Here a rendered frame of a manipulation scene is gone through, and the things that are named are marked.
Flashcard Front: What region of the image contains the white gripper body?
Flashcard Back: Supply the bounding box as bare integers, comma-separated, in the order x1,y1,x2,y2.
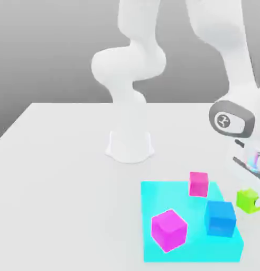
232,156,260,191

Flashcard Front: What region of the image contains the small green cube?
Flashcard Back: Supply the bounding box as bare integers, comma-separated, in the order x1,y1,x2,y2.
236,187,260,215

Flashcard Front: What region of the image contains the small blue cube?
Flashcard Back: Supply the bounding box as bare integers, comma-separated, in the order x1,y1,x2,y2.
204,200,237,238

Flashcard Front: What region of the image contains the small pink cube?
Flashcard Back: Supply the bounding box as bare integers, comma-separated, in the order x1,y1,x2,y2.
189,171,209,198

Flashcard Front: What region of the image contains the small magenta cube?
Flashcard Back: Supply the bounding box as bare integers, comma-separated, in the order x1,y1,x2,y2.
151,209,189,254

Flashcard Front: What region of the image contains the large cyan box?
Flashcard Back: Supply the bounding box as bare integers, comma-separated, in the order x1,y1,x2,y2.
140,180,245,264

